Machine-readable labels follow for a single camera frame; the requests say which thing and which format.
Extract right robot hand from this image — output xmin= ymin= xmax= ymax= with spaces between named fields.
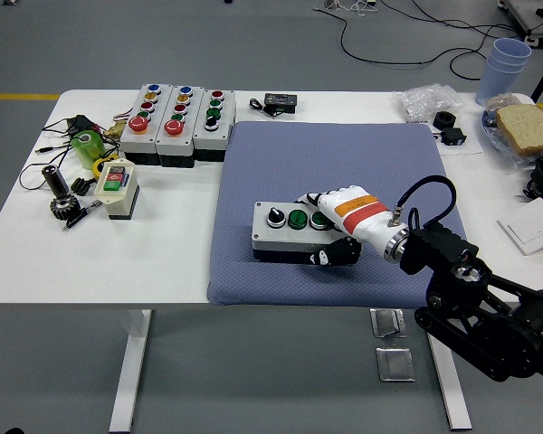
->
xmin=292 ymin=184 xmax=408 ymax=268

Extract grey four-button control box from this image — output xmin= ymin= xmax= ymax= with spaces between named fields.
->
xmin=192 ymin=88 xmax=237 ymax=163
xmin=251 ymin=201 xmax=358 ymax=264

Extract five-button box red mushroom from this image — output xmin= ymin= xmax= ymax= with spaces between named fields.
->
xmin=119 ymin=83 xmax=174 ymax=165
xmin=155 ymin=84 xmax=205 ymax=169

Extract blue-grey padded mat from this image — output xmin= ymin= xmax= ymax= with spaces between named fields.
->
xmin=206 ymin=119 xmax=484 ymax=311

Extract metal floor socket plate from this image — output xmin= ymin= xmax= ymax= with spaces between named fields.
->
xmin=369 ymin=308 xmax=408 ymax=339
xmin=375 ymin=346 xmax=416 ymax=383

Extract black servo motor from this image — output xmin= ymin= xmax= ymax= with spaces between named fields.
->
xmin=436 ymin=127 xmax=467 ymax=147

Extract white paper sheet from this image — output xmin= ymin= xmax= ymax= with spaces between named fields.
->
xmin=405 ymin=118 xmax=484 ymax=157

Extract clear plastic bag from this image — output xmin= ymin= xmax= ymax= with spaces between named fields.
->
xmin=392 ymin=83 xmax=463 ymax=122

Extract white table leg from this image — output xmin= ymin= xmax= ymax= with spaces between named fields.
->
xmin=108 ymin=309 xmax=154 ymax=433
xmin=421 ymin=308 xmax=473 ymax=430

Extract black digital meter module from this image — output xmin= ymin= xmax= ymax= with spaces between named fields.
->
xmin=262 ymin=92 xmax=300 ymax=115

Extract clear plastic bread wrapper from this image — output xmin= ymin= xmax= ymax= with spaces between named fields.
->
xmin=481 ymin=92 xmax=543 ymax=166

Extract pale blue plastic cup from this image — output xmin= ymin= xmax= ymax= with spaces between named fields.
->
xmin=474 ymin=62 xmax=524 ymax=108
xmin=484 ymin=56 xmax=529 ymax=69
xmin=487 ymin=37 xmax=533 ymax=62

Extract white bread slice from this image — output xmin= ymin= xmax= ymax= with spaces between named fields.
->
xmin=494 ymin=103 xmax=543 ymax=157

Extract black pen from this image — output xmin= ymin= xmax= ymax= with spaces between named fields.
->
xmin=62 ymin=199 xmax=103 ymax=232

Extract black metal gear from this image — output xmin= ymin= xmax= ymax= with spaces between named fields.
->
xmin=49 ymin=194 xmax=81 ymax=222

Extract black metal cylinder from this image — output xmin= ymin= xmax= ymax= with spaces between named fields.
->
xmin=41 ymin=165 xmax=71 ymax=198

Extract small black toothed part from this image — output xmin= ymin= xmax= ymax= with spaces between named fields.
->
xmin=70 ymin=177 xmax=96 ymax=196

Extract brass fitting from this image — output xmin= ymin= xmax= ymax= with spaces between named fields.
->
xmin=103 ymin=118 xmax=127 ymax=139

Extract yellow tape roll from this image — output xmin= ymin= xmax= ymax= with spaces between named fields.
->
xmin=91 ymin=155 xmax=120 ymax=177

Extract green translucent roll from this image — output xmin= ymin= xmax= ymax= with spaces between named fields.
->
xmin=70 ymin=129 xmax=106 ymax=171

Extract black power adapter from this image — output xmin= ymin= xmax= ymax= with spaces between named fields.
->
xmin=67 ymin=115 xmax=101 ymax=137

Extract black ring part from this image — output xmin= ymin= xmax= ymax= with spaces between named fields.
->
xmin=432 ymin=110 xmax=456 ymax=130

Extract black module cable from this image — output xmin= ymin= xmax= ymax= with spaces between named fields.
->
xmin=248 ymin=98 xmax=281 ymax=119

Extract white wall switch plate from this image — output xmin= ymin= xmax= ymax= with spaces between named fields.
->
xmin=497 ymin=198 xmax=543 ymax=257

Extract black floor cable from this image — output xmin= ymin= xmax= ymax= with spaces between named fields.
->
xmin=314 ymin=0 xmax=533 ymax=81

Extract white floor cables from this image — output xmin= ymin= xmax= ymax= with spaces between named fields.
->
xmin=314 ymin=0 xmax=379 ymax=17

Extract cream red-green switch box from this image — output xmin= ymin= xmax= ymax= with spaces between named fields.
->
xmin=93 ymin=157 xmax=141 ymax=222

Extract metal frame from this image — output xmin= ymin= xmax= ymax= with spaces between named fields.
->
xmin=497 ymin=0 xmax=543 ymax=46

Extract thin black cable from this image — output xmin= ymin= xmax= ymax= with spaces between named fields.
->
xmin=18 ymin=118 xmax=119 ymax=191

